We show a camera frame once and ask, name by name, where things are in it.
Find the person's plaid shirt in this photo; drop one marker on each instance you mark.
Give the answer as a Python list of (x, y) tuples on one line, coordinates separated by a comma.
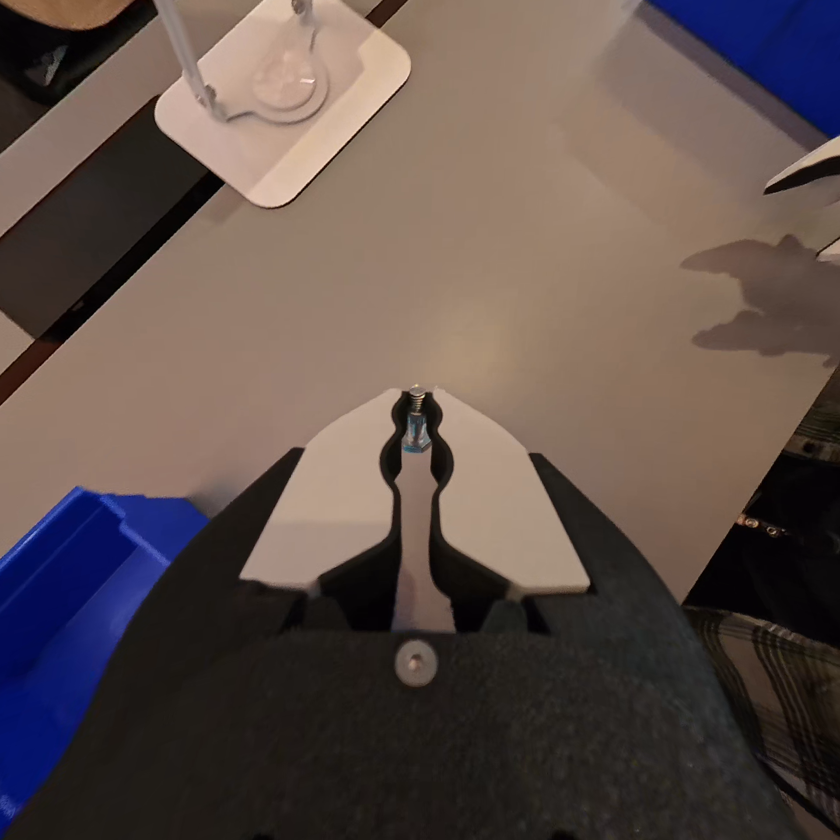
[(774, 656)]

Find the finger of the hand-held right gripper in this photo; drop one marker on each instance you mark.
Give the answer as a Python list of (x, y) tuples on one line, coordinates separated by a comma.
[(832, 249), (814, 167)]

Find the white document stand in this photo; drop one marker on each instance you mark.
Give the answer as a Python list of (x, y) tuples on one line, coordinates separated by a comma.
[(295, 151)]

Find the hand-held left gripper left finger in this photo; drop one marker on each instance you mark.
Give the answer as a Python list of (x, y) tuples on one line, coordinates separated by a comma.
[(328, 512)]

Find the steel bolt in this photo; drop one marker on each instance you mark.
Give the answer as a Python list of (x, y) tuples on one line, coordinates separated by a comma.
[(415, 436)]

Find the blue bin with black divider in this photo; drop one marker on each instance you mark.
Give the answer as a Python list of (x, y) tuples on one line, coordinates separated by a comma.
[(774, 39)]

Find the blue plastic bin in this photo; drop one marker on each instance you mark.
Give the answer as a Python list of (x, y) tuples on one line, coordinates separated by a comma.
[(52, 623)]

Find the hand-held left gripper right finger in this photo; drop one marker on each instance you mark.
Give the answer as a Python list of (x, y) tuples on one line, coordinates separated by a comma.
[(505, 518)]

